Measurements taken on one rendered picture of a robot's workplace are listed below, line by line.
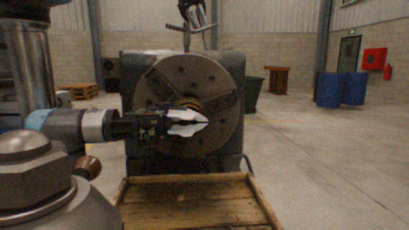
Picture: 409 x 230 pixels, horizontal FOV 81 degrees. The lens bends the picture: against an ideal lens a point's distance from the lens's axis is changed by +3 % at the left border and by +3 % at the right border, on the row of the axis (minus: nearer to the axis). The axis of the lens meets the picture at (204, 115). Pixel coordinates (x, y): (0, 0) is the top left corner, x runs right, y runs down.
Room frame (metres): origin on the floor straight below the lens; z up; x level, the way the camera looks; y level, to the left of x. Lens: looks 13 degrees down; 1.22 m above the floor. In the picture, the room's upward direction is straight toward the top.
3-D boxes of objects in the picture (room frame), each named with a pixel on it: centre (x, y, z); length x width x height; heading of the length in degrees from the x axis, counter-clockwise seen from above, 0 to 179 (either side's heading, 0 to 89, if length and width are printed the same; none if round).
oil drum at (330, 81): (6.37, -3.37, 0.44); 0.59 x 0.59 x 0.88
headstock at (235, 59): (1.13, 0.10, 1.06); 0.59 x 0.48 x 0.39; 5
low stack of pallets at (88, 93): (7.83, 4.12, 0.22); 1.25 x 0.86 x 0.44; 9
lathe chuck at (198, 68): (0.72, 0.05, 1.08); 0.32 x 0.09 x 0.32; 95
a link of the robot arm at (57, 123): (0.48, 0.30, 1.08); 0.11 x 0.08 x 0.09; 94
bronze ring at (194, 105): (0.58, 0.04, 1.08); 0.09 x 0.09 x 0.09; 5
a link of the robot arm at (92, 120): (0.49, 0.22, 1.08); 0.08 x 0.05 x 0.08; 4
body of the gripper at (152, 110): (0.49, 0.14, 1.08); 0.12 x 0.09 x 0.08; 94
